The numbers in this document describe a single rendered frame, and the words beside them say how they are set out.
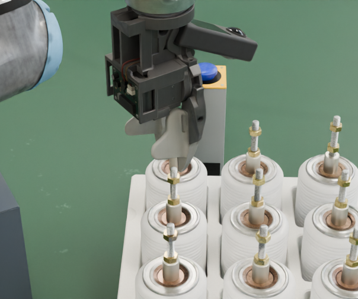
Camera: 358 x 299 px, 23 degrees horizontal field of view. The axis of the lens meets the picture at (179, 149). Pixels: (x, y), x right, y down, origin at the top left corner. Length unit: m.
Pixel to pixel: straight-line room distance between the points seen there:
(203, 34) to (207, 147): 0.57
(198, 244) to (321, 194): 0.21
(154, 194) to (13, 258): 0.24
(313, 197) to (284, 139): 0.53
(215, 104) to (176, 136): 0.47
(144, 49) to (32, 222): 0.80
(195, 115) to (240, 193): 0.38
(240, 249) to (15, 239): 0.32
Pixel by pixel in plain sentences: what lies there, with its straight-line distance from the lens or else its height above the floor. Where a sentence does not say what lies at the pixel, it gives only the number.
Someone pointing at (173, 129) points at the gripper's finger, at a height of 0.51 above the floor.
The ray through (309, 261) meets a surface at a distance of 1.27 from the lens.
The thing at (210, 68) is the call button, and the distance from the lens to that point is 1.43.
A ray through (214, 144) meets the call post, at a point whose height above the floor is 0.20.
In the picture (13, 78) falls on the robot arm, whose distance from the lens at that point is 1.18.
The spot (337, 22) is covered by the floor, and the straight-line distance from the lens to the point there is 2.32.
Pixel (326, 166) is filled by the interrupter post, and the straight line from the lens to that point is 1.34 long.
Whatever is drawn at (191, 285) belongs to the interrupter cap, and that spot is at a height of 0.25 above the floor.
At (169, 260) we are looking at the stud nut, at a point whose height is 0.29.
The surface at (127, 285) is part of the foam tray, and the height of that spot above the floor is 0.18.
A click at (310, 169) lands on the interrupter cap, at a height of 0.25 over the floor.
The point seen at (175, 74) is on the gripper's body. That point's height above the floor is 0.59.
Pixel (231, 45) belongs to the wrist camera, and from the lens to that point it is 0.96.
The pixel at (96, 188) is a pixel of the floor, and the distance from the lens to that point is 1.71.
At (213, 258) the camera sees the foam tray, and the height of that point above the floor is 0.18.
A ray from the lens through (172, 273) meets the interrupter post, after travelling 1.14.
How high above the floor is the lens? 1.06
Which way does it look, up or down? 36 degrees down
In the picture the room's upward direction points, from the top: straight up
